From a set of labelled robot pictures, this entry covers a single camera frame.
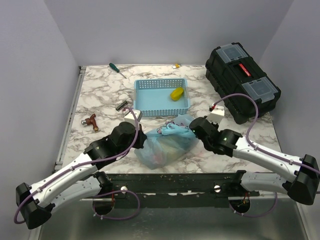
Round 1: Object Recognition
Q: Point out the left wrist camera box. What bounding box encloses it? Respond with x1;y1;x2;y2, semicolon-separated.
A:
124;109;143;126

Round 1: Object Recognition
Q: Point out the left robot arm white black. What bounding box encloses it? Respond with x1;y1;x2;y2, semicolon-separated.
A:
13;121;147;230

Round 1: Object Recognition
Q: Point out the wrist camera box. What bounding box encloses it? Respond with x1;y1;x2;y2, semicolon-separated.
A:
206;104;225;125
124;109;143;126

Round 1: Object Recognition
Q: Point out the light blue plastic basket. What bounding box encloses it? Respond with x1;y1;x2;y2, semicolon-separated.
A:
133;78;191;117

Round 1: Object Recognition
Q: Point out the light blue plastic bag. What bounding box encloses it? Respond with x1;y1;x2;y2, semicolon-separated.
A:
134;114;199;170

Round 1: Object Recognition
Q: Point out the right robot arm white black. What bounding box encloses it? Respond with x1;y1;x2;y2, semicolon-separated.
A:
189;117;320;206

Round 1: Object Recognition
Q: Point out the green handled screwdriver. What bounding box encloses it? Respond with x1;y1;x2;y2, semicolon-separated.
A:
108;62;127;79

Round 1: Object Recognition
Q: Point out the black plastic toolbox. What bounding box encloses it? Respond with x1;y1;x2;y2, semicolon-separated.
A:
205;42;281;118

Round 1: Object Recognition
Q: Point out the yellow fake starfruit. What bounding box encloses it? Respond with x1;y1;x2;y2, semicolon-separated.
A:
170;87;184;101

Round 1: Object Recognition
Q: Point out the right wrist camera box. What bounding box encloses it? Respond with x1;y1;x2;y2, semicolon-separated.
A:
206;104;225;125

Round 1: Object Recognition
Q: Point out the small yellow white object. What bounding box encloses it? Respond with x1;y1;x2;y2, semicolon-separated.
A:
172;64;181;69

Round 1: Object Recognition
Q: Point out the aluminium frame rail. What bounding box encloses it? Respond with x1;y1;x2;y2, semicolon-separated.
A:
51;66;87;174

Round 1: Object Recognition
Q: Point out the brown metal faucet tap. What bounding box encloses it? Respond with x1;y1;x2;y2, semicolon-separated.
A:
81;113;99;132

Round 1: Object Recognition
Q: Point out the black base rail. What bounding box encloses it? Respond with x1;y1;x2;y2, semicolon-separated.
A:
51;169;261;210

